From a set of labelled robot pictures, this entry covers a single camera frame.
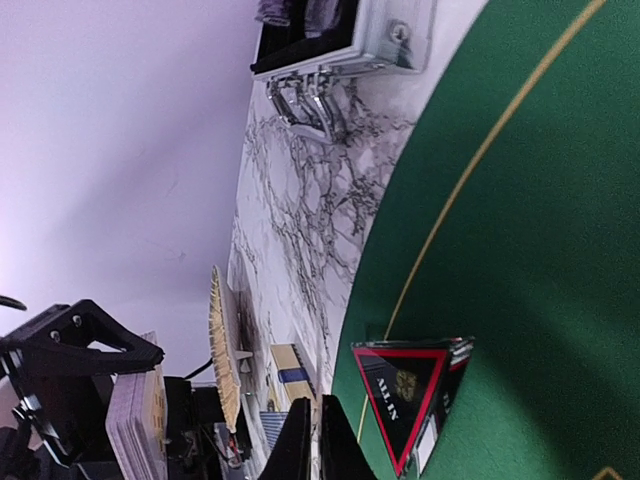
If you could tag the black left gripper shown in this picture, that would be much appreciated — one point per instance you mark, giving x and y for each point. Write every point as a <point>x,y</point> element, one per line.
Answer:
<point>58,363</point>

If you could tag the red playing card deck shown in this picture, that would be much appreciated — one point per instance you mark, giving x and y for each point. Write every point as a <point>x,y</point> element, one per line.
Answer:
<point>136,424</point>

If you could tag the playing card box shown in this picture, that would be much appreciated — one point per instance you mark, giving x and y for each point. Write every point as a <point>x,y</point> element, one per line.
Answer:
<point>287,380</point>

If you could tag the woven bamboo tray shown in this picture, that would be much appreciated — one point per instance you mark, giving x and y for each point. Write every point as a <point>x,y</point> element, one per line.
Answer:
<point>224,344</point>

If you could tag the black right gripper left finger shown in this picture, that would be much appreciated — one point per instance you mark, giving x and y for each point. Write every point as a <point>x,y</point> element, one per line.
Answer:
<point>291,457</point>

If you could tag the aluminium poker chip case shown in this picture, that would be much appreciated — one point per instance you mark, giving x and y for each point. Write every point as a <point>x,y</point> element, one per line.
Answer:
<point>306,47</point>

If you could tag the round green poker mat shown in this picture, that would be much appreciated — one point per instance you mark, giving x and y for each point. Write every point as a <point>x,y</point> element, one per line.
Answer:
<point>512,216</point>

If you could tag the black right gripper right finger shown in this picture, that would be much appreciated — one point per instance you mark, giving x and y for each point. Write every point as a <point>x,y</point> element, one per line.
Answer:
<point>341,456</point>

